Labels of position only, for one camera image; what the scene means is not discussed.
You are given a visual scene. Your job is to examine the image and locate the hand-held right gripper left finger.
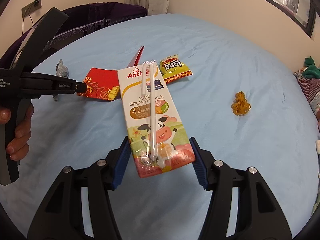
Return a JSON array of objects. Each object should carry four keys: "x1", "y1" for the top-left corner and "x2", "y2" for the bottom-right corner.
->
[{"x1": 27, "y1": 136, "x2": 132, "y2": 240}]

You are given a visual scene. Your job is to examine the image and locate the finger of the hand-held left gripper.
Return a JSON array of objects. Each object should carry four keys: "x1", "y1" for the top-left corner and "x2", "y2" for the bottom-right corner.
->
[{"x1": 21, "y1": 72, "x2": 88, "y2": 99}]

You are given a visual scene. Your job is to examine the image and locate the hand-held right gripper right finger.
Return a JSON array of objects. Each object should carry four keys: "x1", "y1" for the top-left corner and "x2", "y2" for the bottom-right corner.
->
[{"x1": 189, "y1": 137, "x2": 292, "y2": 240}]

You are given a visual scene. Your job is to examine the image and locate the milk carton with straw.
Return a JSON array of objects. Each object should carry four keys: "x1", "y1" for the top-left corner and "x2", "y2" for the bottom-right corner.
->
[{"x1": 117, "y1": 64, "x2": 196, "y2": 179}]

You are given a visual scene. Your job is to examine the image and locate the red envelope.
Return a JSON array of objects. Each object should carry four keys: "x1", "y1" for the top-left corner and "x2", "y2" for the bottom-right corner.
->
[{"x1": 77, "y1": 45, "x2": 145, "y2": 101}]

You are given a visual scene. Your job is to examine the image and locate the person's left hand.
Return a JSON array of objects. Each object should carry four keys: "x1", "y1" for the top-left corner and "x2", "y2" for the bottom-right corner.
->
[{"x1": 0, "y1": 104, "x2": 34, "y2": 161}]

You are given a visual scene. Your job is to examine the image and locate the grey toy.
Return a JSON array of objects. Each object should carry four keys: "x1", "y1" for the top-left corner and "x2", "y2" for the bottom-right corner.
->
[{"x1": 52, "y1": 59, "x2": 70, "y2": 103}]

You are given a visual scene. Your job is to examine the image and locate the piano under purple cloth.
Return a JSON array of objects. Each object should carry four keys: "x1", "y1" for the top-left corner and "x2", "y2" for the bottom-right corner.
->
[{"x1": 0, "y1": 2, "x2": 148, "y2": 63}]

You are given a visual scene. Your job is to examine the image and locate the brown rubber bands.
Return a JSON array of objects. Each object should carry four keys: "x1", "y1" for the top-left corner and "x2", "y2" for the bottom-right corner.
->
[{"x1": 230, "y1": 91, "x2": 252, "y2": 117}]

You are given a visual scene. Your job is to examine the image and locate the yellow snack packet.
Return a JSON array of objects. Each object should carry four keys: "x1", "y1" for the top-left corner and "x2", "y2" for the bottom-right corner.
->
[{"x1": 159, "y1": 54, "x2": 193, "y2": 84}]

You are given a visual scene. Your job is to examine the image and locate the striped cloth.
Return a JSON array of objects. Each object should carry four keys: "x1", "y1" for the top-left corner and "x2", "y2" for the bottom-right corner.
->
[{"x1": 296, "y1": 72, "x2": 320, "y2": 105}]

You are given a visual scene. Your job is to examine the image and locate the green towel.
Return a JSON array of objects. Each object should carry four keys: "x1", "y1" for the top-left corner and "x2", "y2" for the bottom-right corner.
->
[{"x1": 297, "y1": 56, "x2": 320, "y2": 80}]

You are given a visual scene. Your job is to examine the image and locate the washing machine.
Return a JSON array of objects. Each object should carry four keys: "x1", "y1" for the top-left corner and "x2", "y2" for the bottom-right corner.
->
[{"x1": 286, "y1": 0, "x2": 300, "y2": 14}]

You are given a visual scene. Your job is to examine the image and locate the black cable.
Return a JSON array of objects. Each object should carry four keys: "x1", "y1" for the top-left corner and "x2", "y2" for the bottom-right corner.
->
[{"x1": 22, "y1": 11, "x2": 35, "y2": 34}]

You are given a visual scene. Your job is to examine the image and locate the wall socket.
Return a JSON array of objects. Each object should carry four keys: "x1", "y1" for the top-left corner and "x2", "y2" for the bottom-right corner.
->
[{"x1": 21, "y1": 0, "x2": 42, "y2": 18}]

